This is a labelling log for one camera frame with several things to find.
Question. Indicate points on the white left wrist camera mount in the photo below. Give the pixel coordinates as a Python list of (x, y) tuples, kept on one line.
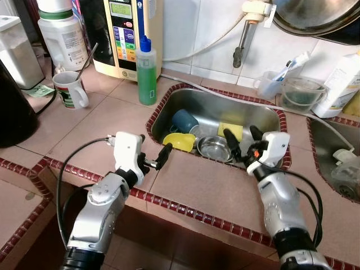
[(126, 152)]

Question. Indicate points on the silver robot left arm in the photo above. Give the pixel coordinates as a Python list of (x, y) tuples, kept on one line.
[(101, 214)]

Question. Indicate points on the grey white plastic box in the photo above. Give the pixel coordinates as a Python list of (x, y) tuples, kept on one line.
[(19, 56)]

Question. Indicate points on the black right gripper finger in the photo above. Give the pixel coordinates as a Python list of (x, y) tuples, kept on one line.
[(256, 135), (234, 145)]

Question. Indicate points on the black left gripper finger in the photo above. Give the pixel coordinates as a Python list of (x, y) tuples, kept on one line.
[(165, 156), (145, 143)]

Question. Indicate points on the green paper note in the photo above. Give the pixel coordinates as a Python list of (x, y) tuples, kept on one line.
[(39, 91)]

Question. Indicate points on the clear plastic container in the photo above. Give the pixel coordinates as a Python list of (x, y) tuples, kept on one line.
[(304, 98)]

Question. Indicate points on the thin metal stirring spoon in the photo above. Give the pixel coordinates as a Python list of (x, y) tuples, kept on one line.
[(87, 62)]

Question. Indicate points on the yellow plastic bowl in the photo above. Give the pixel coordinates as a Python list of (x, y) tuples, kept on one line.
[(179, 142)]

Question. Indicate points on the blue plastic cup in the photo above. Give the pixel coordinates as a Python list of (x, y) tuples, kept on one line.
[(184, 121)]

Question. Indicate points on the stainless steel sink basin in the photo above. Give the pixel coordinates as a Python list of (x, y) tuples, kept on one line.
[(214, 107), (323, 146)]

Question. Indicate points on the white canister green lid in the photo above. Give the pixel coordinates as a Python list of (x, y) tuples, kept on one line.
[(62, 42)]

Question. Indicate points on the black kitchen appliance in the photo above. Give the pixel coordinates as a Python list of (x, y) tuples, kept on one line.
[(14, 118)]

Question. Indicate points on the plain yellow sponge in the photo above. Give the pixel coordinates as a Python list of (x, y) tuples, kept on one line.
[(353, 106)]

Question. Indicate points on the yellow green scrub sponge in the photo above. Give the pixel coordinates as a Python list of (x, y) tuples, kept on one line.
[(236, 127)]

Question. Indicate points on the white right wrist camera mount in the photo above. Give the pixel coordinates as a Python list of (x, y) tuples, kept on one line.
[(273, 149)]

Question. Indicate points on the white bottle yellow cap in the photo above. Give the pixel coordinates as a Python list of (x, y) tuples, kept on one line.
[(337, 90)]

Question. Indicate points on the beige water purifier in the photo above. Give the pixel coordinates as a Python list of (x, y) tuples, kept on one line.
[(121, 45)]

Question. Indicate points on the dark hanging wok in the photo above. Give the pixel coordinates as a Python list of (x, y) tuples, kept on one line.
[(320, 17)]

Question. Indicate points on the green dish soap bottle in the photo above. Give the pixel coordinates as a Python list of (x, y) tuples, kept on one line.
[(147, 79)]

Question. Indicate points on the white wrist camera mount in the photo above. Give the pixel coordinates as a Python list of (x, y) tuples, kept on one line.
[(273, 149), (126, 152)]

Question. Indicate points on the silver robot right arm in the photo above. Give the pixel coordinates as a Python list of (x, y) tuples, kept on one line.
[(281, 208)]

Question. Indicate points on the white printed mug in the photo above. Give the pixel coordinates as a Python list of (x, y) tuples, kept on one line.
[(67, 93)]

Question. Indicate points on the clear plastic bag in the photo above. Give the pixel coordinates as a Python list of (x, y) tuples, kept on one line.
[(346, 177)]

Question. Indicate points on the wall mounted water tap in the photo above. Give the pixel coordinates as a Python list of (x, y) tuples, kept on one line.
[(256, 10)]

